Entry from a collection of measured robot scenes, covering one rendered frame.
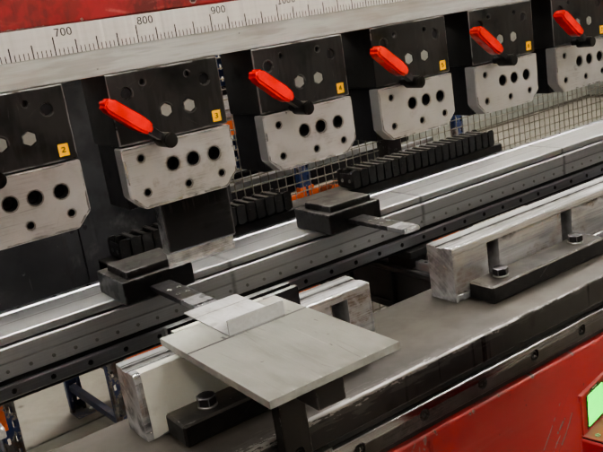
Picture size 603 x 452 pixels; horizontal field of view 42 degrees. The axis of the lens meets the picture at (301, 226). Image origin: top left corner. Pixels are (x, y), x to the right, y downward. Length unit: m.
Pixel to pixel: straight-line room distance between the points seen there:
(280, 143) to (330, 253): 0.47
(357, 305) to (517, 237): 0.37
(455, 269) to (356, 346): 0.45
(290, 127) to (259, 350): 0.31
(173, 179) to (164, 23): 0.19
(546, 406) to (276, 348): 0.58
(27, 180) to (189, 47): 0.26
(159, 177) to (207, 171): 0.07
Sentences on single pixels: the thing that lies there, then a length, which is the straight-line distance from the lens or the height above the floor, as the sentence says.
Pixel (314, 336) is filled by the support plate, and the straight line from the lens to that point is 0.96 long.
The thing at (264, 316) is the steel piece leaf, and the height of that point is 1.01.
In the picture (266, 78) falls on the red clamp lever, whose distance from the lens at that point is 1.01.
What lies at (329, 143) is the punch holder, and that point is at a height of 1.19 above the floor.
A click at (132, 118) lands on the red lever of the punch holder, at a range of 0.93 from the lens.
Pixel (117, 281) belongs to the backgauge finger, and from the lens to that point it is 1.26.
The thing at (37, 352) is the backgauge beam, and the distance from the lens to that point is 1.27.
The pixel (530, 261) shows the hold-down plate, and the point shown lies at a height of 0.90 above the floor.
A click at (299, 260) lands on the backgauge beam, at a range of 1.45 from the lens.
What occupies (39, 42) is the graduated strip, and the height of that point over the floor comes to 1.39.
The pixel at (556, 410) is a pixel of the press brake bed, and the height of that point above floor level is 0.68.
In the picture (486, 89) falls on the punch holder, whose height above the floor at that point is 1.21.
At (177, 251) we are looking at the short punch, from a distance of 1.04.
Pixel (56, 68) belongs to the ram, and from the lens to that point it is 0.94.
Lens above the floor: 1.38
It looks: 15 degrees down
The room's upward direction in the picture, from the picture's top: 9 degrees counter-clockwise
